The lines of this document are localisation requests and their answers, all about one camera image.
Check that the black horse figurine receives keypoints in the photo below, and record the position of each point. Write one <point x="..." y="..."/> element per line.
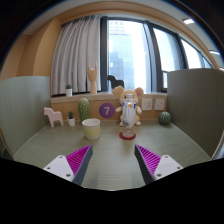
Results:
<point x="114" y="81"/>

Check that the tall green cactus ornament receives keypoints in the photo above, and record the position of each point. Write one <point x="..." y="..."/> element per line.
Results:
<point x="83" y="109"/>

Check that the pale yellow cup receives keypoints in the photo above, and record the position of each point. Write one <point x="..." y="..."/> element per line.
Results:
<point x="91" y="128"/>

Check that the white wall socket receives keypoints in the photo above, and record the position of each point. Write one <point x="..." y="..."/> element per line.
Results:
<point x="147" y="104"/>
<point x="159" y="104"/>

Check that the red round coaster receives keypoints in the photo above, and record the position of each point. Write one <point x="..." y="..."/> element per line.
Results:
<point x="127" y="138"/>

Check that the left grey partition panel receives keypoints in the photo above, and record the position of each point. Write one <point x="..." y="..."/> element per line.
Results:
<point x="22" y="103"/>

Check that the white wall socket left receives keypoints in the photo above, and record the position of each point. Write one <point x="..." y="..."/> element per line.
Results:
<point x="147" y="104"/>

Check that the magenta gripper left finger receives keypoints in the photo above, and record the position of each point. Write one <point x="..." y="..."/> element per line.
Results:
<point x="72" y="167"/>

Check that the wooden hand model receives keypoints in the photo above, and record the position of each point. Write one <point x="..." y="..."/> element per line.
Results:
<point x="92" y="76"/>

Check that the white wall socket right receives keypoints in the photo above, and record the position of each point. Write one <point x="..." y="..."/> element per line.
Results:
<point x="159" y="104"/>

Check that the grey curtain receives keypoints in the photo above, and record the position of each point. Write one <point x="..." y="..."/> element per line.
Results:
<point x="78" y="45"/>

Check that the small potted plant on ledge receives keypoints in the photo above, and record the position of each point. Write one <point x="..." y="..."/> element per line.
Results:
<point x="68" y="90"/>

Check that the round green cactus ornament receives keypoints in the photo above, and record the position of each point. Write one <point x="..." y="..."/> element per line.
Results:
<point x="164" y="118"/>

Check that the purple number seven sign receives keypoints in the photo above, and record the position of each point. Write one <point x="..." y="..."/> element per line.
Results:
<point x="107" y="110"/>

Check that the small potted plant on table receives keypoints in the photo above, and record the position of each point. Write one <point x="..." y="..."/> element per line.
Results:
<point x="71" y="118"/>

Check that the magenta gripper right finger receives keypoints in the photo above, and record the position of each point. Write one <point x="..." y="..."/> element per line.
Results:
<point x="153" y="166"/>

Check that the right grey partition panel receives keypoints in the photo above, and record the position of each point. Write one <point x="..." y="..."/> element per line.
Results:
<point x="195" y="100"/>

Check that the clear plastic water bottle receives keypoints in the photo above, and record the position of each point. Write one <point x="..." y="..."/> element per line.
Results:
<point x="128" y="116"/>

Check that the pink wooden horse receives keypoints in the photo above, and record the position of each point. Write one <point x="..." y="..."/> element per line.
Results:
<point x="53" y="116"/>

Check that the grey partition panel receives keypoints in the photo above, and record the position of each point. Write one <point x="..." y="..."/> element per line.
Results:
<point x="22" y="103"/>
<point x="195" y="100"/>

